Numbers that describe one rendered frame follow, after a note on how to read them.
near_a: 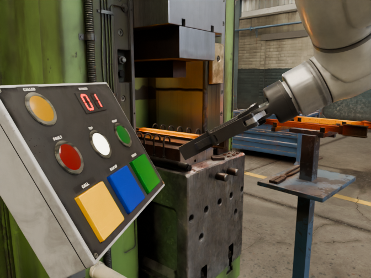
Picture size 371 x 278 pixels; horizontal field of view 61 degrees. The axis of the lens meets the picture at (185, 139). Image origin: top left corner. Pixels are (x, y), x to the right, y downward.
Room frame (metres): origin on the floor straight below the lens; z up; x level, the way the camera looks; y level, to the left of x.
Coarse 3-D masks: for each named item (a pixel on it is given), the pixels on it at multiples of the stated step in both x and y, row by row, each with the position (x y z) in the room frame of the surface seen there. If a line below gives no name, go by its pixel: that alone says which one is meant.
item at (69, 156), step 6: (66, 144) 0.48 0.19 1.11; (60, 150) 0.46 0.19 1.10; (66, 150) 0.47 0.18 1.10; (72, 150) 0.49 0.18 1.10; (60, 156) 0.46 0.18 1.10; (66, 156) 0.47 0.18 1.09; (72, 156) 0.48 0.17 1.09; (78, 156) 0.49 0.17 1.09; (66, 162) 0.46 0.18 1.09; (72, 162) 0.47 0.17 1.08; (78, 162) 0.48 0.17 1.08; (72, 168) 0.46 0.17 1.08; (78, 168) 0.48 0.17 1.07
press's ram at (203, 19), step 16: (144, 0) 1.03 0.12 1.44; (160, 0) 0.99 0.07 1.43; (176, 0) 0.99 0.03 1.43; (192, 0) 1.06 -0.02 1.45; (208, 0) 1.13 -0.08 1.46; (144, 16) 1.03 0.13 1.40; (160, 16) 0.99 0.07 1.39; (176, 16) 0.99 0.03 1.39; (192, 16) 1.06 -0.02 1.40; (208, 16) 1.13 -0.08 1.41
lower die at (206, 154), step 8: (152, 136) 1.19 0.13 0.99; (176, 136) 1.14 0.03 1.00; (152, 144) 1.09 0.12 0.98; (160, 144) 1.09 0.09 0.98; (168, 144) 1.09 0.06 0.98; (176, 144) 1.07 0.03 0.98; (152, 152) 1.08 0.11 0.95; (160, 152) 1.06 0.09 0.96; (168, 152) 1.04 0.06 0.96; (176, 152) 1.01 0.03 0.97; (200, 152) 1.10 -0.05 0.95; (208, 152) 1.14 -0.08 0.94; (176, 160) 1.01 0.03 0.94; (184, 160) 1.03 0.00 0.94; (192, 160) 1.06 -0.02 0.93; (200, 160) 1.10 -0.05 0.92
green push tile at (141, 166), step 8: (136, 160) 0.65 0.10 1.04; (144, 160) 0.68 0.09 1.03; (136, 168) 0.63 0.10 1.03; (144, 168) 0.66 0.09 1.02; (152, 168) 0.69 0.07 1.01; (136, 176) 0.62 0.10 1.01; (144, 176) 0.64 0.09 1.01; (152, 176) 0.67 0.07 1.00; (144, 184) 0.62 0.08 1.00; (152, 184) 0.65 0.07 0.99
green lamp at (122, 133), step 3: (117, 126) 0.67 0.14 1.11; (120, 126) 0.68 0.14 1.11; (117, 129) 0.66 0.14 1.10; (120, 129) 0.67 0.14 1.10; (123, 129) 0.68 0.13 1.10; (120, 132) 0.66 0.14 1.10; (123, 132) 0.67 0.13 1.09; (126, 132) 0.69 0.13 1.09; (120, 135) 0.65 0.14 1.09; (123, 135) 0.66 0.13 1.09; (126, 135) 0.68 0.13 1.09; (120, 138) 0.65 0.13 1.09; (123, 138) 0.66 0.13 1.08; (126, 138) 0.67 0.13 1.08; (129, 138) 0.68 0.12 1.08; (123, 141) 0.65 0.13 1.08; (126, 141) 0.66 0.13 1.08; (129, 141) 0.68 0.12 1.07
